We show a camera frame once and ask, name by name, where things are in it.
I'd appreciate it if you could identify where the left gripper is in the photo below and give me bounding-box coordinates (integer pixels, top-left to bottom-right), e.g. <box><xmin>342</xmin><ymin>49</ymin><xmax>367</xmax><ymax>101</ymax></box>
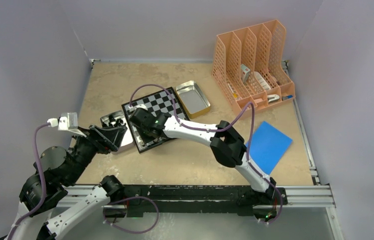
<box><xmin>66</xmin><ymin>123</ymin><xmax>127</xmax><ymax>184</ymax></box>

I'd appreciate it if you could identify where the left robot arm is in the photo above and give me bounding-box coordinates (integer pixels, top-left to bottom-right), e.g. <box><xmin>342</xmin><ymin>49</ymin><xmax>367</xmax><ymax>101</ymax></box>
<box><xmin>4</xmin><ymin>125</ymin><xmax>127</xmax><ymax>240</ymax></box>

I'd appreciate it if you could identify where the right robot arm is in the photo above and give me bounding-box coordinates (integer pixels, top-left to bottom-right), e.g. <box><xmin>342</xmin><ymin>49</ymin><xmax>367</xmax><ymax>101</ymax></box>
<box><xmin>129</xmin><ymin>107</ymin><xmax>276</xmax><ymax>204</ymax></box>

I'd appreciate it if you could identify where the silver tray of black pieces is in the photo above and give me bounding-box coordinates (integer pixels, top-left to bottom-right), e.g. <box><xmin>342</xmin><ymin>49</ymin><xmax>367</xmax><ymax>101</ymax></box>
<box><xmin>100</xmin><ymin>110</ymin><xmax>135</xmax><ymax>155</ymax></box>

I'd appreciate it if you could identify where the yellow tray of white pieces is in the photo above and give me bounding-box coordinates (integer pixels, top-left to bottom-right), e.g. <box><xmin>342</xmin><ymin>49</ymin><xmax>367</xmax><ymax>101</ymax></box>
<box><xmin>175</xmin><ymin>80</ymin><xmax>211</xmax><ymax>119</ymax></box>

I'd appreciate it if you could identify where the black and white chessboard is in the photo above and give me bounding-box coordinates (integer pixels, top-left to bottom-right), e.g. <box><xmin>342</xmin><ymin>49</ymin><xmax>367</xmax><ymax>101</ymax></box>
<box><xmin>128</xmin><ymin>87</ymin><xmax>189</xmax><ymax>153</ymax></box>

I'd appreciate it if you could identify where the black base bar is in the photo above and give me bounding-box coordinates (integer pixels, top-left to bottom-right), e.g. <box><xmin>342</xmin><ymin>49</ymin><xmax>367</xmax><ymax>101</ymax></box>
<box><xmin>110</xmin><ymin>184</ymin><xmax>288</xmax><ymax>220</ymax></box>

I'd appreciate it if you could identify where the orange file organizer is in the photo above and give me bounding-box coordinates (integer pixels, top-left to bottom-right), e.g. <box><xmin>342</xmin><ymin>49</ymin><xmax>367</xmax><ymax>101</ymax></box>
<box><xmin>211</xmin><ymin>19</ymin><xmax>296</xmax><ymax>115</ymax></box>

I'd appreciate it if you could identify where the blue flat sheet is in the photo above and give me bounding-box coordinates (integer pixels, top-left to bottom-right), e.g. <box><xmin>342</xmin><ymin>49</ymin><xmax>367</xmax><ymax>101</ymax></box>
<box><xmin>249</xmin><ymin>121</ymin><xmax>292</xmax><ymax>175</ymax></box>

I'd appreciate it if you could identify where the white stapler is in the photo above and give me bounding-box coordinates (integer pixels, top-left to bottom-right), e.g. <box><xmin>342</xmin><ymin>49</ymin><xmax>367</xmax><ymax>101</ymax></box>
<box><xmin>267</xmin><ymin>94</ymin><xmax>280</xmax><ymax>104</ymax></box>

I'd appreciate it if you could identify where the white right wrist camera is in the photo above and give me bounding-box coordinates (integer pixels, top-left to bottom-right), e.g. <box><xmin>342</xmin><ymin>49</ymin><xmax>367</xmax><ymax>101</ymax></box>
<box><xmin>128</xmin><ymin>103</ymin><xmax>148</xmax><ymax>112</ymax></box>

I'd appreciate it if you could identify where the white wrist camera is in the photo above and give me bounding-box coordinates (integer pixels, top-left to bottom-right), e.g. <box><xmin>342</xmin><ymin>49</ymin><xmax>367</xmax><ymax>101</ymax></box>
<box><xmin>47</xmin><ymin>112</ymin><xmax>87</xmax><ymax>137</ymax></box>
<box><xmin>128</xmin><ymin>103</ymin><xmax>148</xmax><ymax>112</ymax></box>

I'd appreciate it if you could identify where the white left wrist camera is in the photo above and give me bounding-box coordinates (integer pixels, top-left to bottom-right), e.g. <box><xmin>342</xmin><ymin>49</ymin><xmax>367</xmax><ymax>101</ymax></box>
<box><xmin>47</xmin><ymin>112</ymin><xmax>87</xmax><ymax>137</ymax></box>

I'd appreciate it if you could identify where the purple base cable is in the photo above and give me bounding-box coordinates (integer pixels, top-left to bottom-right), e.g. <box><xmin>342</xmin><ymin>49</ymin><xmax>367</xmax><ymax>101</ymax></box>
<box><xmin>103</xmin><ymin>196</ymin><xmax>159</xmax><ymax>234</ymax></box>

